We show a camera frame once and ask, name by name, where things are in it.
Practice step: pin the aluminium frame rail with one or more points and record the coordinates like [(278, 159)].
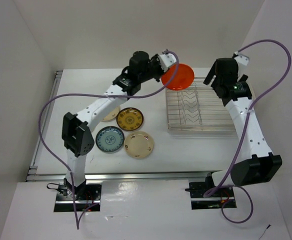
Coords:
[(175, 155)]

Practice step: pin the beige plate with flower motifs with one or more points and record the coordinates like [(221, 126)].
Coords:
[(139, 144)]

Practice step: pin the yellow plate with dark rim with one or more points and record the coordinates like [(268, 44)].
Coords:
[(130, 119)]

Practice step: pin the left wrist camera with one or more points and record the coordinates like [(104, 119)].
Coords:
[(167, 60)]

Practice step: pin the beige plate with green brushstroke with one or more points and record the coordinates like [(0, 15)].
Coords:
[(95, 128)]

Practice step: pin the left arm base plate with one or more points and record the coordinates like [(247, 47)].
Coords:
[(89, 199)]

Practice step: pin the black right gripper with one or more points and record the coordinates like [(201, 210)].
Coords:
[(210, 75)]

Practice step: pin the wire dish rack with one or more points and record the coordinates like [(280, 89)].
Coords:
[(197, 109)]

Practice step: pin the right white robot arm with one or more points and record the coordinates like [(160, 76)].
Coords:
[(254, 162)]

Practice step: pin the orange plastic plate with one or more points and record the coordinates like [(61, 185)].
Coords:
[(182, 80)]

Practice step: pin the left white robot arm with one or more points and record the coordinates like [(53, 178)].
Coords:
[(77, 128)]

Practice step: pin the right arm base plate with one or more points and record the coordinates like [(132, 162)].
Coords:
[(196, 190)]

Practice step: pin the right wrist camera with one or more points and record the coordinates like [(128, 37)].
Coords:
[(242, 62)]

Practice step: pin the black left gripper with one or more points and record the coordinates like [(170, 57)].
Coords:
[(155, 59)]

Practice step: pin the blue floral plate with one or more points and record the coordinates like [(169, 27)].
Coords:
[(110, 139)]

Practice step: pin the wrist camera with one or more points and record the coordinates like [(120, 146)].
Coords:
[(242, 62), (167, 60)]

